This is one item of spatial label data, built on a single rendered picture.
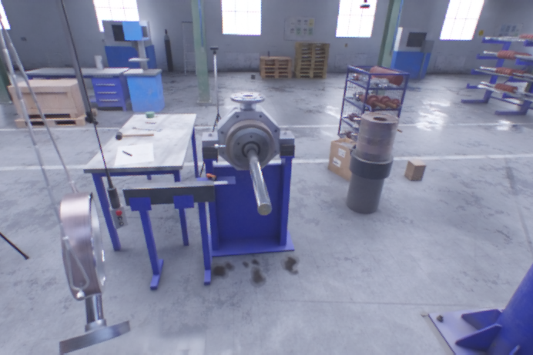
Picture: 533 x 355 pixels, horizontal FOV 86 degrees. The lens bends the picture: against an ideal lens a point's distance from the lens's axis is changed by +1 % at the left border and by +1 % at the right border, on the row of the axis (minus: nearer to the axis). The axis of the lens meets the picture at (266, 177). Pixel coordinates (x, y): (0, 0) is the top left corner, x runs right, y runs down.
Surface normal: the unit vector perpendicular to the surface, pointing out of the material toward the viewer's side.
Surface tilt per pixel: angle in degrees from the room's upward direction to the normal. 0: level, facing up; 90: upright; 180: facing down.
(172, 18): 90
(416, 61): 90
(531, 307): 90
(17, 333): 0
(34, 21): 90
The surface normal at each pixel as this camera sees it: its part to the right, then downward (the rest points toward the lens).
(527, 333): -0.85, 0.23
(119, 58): 0.11, 0.47
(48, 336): 0.03, -0.88
